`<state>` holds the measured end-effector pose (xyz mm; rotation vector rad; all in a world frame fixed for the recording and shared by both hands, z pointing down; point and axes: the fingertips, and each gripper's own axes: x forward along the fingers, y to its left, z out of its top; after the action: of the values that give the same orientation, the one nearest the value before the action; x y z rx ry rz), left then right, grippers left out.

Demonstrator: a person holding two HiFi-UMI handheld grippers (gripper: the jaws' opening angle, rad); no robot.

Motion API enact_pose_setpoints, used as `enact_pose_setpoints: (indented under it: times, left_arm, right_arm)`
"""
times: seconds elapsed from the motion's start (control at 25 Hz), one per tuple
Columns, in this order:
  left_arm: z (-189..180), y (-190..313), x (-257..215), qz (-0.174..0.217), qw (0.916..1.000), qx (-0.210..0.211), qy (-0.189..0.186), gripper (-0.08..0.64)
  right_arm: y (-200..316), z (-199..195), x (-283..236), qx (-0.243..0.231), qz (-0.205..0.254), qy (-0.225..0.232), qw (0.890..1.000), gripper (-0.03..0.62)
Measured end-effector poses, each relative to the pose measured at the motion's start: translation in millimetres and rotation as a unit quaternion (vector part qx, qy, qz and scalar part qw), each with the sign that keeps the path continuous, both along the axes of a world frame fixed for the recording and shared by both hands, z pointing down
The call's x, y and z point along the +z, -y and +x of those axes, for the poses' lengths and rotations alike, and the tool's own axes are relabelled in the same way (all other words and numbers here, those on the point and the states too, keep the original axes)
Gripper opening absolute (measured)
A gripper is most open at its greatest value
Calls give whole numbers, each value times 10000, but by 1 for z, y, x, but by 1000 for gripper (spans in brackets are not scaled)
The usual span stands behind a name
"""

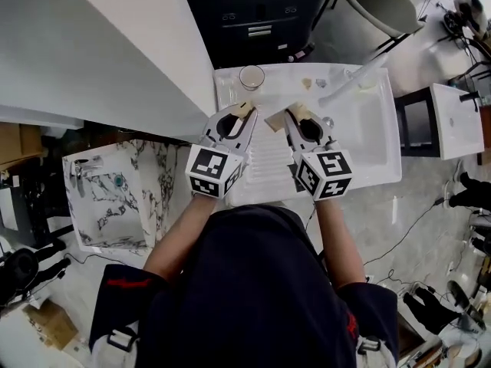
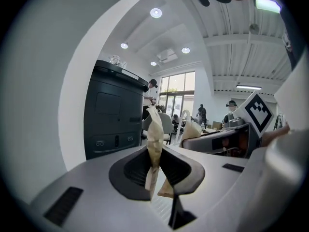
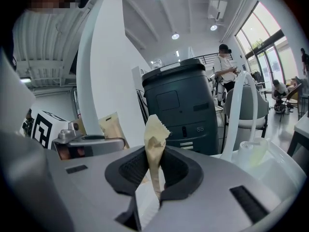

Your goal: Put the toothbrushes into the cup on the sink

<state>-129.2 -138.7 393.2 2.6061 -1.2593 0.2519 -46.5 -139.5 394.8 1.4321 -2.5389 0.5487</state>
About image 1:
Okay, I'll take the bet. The marble pattern sink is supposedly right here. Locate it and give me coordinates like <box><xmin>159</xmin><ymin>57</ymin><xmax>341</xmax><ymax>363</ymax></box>
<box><xmin>61</xmin><ymin>137</ymin><xmax>193</xmax><ymax>255</ymax></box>

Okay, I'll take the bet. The black faucet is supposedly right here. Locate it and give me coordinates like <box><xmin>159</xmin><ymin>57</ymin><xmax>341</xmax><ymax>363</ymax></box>
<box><xmin>459</xmin><ymin>91</ymin><xmax>481</xmax><ymax>113</ymax></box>

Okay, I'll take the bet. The small white sink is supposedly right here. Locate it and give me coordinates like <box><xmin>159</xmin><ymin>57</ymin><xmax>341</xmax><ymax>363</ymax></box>
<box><xmin>429</xmin><ymin>82</ymin><xmax>486</xmax><ymax>162</ymax></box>

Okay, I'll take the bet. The person's left forearm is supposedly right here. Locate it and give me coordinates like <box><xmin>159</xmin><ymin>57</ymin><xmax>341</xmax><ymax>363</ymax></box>
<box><xmin>143</xmin><ymin>193</ymin><xmax>219</xmax><ymax>284</ymax></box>

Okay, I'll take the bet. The black cabinet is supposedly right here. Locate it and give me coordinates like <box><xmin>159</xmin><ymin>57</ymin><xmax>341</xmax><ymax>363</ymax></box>
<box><xmin>177</xmin><ymin>0</ymin><xmax>331</xmax><ymax>71</ymax></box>

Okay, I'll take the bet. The person's right forearm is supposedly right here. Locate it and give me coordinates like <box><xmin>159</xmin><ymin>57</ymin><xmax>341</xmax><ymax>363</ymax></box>
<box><xmin>314</xmin><ymin>196</ymin><xmax>367</xmax><ymax>294</ymax></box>

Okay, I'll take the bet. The white slab counter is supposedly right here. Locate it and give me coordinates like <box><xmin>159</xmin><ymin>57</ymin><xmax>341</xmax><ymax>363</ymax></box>
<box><xmin>0</xmin><ymin>0</ymin><xmax>216</xmax><ymax>138</ymax></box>

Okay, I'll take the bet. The white ceramic sink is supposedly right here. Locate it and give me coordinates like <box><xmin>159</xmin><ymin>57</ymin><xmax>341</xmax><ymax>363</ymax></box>
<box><xmin>213</xmin><ymin>63</ymin><xmax>404</xmax><ymax>207</ymax></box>

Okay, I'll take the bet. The black sink stand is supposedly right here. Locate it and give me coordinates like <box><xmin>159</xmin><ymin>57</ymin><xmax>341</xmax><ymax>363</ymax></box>
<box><xmin>394</xmin><ymin>87</ymin><xmax>442</xmax><ymax>159</ymax></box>

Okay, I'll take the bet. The chrome faucet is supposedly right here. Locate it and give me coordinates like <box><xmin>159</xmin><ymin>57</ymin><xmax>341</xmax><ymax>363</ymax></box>
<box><xmin>70</xmin><ymin>155</ymin><xmax>105</xmax><ymax>199</ymax></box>

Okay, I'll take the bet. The cardboard box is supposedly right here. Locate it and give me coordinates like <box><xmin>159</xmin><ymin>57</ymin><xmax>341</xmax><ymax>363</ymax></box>
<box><xmin>0</xmin><ymin>122</ymin><xmax>44</xmax><ymax>173</ymax></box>
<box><xmin>21</xmin><ymin>298</ymin><xmax>80</xmax><ymax>352</ymax></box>

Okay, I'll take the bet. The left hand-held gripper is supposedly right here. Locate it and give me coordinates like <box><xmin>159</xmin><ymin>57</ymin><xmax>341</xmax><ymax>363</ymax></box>
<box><xmin>185</xmin><ymin>100</ymin><xmax>259</xmax><ymax>201</ymax></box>

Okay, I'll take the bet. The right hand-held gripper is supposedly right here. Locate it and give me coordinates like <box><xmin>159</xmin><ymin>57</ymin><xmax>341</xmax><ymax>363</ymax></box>
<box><xmin>264</xmin><ymin>103</ymin><xmax>354</xmax><ymax>201</ymax></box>

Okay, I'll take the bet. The clear glass cup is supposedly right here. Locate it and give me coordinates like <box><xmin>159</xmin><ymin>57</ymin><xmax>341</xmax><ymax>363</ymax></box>
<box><xmin>239</xmin><ymin>64</ymin><xmax>266</xmax><ymax>91</ymax></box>

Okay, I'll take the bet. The black floor cable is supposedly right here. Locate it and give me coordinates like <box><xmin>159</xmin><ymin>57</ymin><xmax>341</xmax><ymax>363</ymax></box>
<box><xmin>362</xmin><ymin>196</ymin><xmax>446</xmax><ymax>268</ymax></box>

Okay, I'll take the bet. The beige chair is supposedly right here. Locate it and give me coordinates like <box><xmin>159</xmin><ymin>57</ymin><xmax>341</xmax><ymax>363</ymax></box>
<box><xmin>340</xmin><ymin>0</ymin><xmax>429</xmax><ymax>38</ymax></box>

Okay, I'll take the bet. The person's dark shirt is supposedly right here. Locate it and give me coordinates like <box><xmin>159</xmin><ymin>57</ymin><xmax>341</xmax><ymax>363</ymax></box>
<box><xmin>87</xmin><ymin>204</ymin><xmax>400</xmax><ymax>368</ymax></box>

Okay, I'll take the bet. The white sink faucet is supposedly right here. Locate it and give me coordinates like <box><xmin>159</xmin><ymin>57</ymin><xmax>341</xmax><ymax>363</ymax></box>
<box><xmin>318</xmin><ymin>57</ymin><xmax>387</xmax><ymax>109</ymax></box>

